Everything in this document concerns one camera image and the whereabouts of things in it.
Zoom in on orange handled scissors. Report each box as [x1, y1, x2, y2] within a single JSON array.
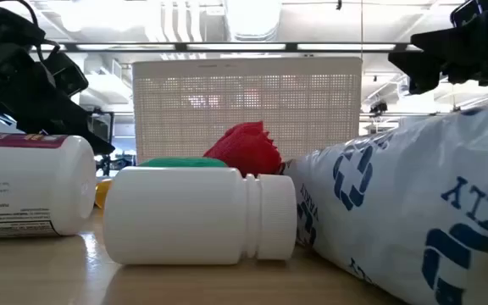
[[94, 177, 114, 209]]

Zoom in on green bandage roll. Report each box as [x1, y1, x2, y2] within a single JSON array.
[[138, 157, 229, 169]]

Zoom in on plain white pill bottle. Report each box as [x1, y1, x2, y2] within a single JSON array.
[[103, 165, 298, 266]]

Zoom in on red bandage roll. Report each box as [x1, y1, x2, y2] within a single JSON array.
[[203, 120, 284, 178]]

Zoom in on white bottle with maroon label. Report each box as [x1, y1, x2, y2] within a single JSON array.
[[0, 131, 97, 241]]

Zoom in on white perforated plastic basket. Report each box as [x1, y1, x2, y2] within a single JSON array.
[[132, 57, 363, 164]]

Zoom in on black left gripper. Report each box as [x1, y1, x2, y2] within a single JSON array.
[[0, 3, 116, 156]]

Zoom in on white package with blue print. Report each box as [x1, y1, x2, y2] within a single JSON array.
[[284, 101, 488, 305]]

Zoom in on black overhead frame bar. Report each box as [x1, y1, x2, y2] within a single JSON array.
[[30, 41, 423, 53]]

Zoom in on black ceiling spotlight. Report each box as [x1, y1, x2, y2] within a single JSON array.
[[369, 100, 389, 116]]

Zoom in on black rack frame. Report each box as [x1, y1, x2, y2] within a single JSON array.
[[87, 108, 116, 145]]

